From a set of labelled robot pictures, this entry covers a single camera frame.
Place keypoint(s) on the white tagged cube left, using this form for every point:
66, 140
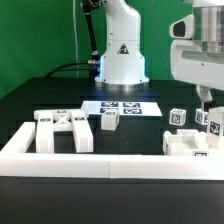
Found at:
177, 117

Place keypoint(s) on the white tagged cube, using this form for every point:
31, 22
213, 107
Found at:
201, 116
177, 117

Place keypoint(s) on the white marker sheet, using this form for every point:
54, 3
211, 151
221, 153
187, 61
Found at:
150, 109

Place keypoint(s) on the white tagged cube right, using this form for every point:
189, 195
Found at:
201, 116

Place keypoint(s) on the white U-shaped fence frame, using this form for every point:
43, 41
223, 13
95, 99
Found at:
15, 160

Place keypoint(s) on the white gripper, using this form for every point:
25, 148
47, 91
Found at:
189, 63

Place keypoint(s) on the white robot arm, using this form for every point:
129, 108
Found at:
123, 66

